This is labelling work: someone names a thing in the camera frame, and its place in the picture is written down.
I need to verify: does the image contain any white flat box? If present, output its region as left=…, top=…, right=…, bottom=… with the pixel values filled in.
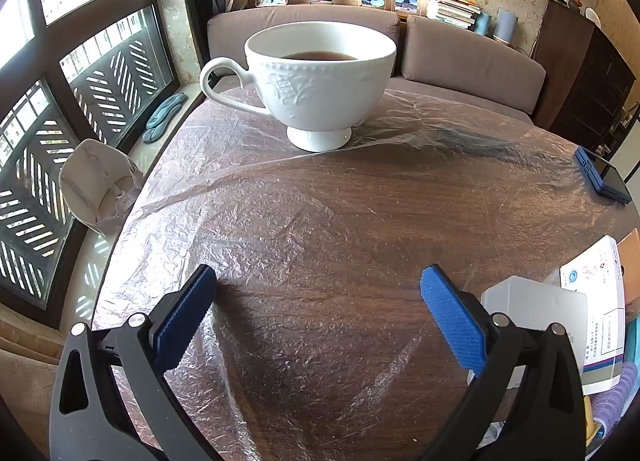
left=467, top=276, right=588, bottom=387

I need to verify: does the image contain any brown sofa seat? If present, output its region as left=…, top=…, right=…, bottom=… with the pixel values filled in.
left=385, top=76, right=536, bottom=126

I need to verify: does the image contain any yellow plastic item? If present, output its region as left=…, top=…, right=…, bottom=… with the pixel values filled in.
left=585, top=396, right=608, bottom=442

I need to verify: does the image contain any stack of books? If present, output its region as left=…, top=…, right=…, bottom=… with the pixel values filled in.
left=426, top=0, right=482, bottom=32

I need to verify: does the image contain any white panel sliding door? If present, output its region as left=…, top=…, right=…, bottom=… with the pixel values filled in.
left=607, top=106, right=640, bottom=182

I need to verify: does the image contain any pair of grey slippers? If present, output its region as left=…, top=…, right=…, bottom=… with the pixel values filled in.
left=142, top=93, right=187, bottom=144

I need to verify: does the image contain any purple hair roller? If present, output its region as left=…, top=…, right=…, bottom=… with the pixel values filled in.
left=590, top=361, right=640, bottom=432

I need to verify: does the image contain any brown cardboard box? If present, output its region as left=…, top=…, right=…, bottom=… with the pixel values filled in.
left=617, top=228, right=640, bottom=322

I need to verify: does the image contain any grey cylinder speaker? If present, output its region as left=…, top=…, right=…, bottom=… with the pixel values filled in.
left=494, top=8, right=518, bottom=44

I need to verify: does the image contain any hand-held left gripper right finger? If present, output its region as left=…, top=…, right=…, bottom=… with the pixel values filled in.
left=419, top=265, right=586, bottom=461

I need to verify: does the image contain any brown sofa back cushion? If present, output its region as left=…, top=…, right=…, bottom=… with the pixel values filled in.
left=402, top=16, right=547, bottom=114
left=207, top=5, right=401, bottom=79

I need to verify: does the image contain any dark framed window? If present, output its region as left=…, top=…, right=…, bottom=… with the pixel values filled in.
left=0, top=0, right=181, bottom=312

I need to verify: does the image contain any blue cased phone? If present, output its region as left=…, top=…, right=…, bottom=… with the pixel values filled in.
left=574, top=146, right=633, bottom=204

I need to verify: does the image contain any white embossed teacup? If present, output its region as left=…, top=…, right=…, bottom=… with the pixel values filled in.
left=199, top=22, right=397, bottom=152

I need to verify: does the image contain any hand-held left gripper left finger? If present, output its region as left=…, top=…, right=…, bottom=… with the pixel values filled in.
left=48, top=264, right=221, bottom=461

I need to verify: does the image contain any white medicine box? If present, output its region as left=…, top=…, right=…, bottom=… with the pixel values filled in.
left=560, top=235, right=626, bottom=396

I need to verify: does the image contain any dark wooden dresser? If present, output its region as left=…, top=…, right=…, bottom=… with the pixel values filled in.
left=531, top=0, right=637, bottom=152

